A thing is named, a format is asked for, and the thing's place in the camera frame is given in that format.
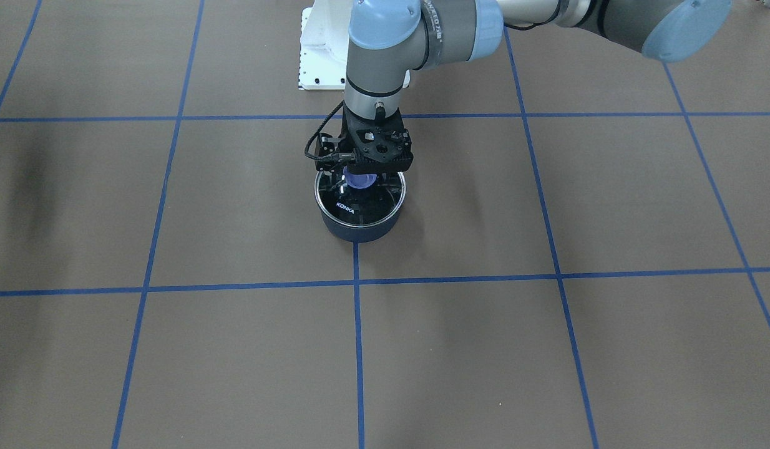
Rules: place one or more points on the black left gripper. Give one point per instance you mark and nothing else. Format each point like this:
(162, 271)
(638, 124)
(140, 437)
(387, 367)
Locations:
(326, 149)

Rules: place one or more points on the glass pot lid purple knob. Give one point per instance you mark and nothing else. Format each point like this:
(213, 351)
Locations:
(360, 199)

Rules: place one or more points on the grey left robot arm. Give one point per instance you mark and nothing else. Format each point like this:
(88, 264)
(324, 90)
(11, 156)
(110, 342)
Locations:
(455, 31)

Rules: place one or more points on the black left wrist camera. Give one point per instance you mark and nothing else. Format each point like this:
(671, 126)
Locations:
(333, 154)

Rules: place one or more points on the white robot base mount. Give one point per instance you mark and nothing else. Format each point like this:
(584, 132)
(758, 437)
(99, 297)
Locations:
(328, 27)

